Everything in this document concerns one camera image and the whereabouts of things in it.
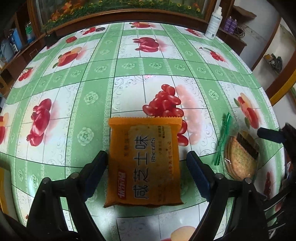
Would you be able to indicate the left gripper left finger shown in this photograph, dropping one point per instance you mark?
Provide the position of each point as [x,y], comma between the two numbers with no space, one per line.
[46,219]

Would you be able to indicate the green fruit-print tablecloth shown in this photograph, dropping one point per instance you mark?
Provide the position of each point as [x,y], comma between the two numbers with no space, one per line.
[43,137]

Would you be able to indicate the round crackers clear pack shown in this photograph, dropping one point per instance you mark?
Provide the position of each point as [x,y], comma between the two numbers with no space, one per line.
[237,149]

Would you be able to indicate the purple bottle pair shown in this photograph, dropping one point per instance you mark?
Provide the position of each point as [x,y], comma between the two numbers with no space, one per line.
[230,25]

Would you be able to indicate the floral glass screen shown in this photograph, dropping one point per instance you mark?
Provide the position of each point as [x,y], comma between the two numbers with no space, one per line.
[46,15]

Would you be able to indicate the white spray bottle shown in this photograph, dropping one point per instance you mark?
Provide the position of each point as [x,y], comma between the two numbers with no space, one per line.
[214,24]

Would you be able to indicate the orange cheese biscuit pack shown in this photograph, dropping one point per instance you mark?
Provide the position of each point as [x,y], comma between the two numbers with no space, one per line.
[144,165]

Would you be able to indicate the dark wooden sideboard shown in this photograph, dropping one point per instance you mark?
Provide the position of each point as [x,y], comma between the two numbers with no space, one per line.
[137,45]

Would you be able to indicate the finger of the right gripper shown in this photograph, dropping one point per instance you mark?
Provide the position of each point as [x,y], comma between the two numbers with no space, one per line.
[278,136]

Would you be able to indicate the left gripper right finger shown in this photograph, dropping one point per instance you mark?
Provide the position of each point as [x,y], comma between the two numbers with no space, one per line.
[247,219]

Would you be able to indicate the small black table clip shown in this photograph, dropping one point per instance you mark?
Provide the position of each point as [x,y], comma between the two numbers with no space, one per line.
[51,39]

